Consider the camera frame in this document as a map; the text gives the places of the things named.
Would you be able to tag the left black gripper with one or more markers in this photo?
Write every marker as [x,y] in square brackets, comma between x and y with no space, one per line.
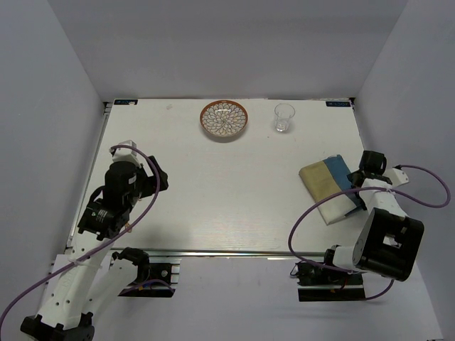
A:
[151,182]

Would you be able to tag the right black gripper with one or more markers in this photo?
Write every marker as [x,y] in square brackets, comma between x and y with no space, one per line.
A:
[350,176]

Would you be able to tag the blue beige placemat cloth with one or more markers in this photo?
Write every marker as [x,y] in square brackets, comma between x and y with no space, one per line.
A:
[328,177]

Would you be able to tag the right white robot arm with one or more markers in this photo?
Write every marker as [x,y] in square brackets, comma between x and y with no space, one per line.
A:
[389,241]

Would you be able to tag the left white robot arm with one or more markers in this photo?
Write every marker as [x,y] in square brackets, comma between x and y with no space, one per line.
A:
[75,302]

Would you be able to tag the right blue corner label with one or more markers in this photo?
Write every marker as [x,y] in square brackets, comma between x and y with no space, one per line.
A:
[338,104]

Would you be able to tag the blue corner label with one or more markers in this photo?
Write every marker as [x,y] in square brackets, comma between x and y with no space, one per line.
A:
[338,104]
[127,102]

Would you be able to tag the floral patterned ceramic bowl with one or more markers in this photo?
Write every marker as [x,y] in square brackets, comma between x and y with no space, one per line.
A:
[223,119]

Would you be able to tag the left blue corner label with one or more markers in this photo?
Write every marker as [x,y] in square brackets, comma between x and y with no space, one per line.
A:
[127,102]

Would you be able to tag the clear drinking glass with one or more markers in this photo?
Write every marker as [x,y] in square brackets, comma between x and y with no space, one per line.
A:
[284,113]

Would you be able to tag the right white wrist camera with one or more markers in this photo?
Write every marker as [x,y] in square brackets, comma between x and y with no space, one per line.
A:
[397,176]

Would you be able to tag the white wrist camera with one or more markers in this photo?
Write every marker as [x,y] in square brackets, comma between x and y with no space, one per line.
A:
[125,153]
[397,176]

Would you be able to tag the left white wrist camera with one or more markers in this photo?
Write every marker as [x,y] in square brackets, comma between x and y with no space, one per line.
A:
[125,153]

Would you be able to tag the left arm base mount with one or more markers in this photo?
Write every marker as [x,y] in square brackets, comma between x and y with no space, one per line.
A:
[157,279]

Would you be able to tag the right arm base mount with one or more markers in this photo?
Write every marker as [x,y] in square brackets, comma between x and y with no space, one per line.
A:
[323,285]

